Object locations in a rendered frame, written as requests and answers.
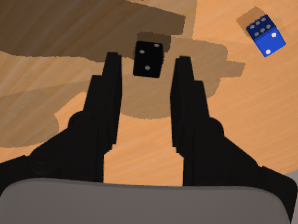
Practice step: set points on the black die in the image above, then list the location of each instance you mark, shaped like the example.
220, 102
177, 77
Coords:
148, 59

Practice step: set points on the blue die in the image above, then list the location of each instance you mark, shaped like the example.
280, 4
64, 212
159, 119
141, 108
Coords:
266, 36

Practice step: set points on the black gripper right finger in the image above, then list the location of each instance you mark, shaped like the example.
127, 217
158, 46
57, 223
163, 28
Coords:
208, 155

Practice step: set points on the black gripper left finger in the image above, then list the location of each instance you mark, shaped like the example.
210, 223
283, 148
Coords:
89, 136

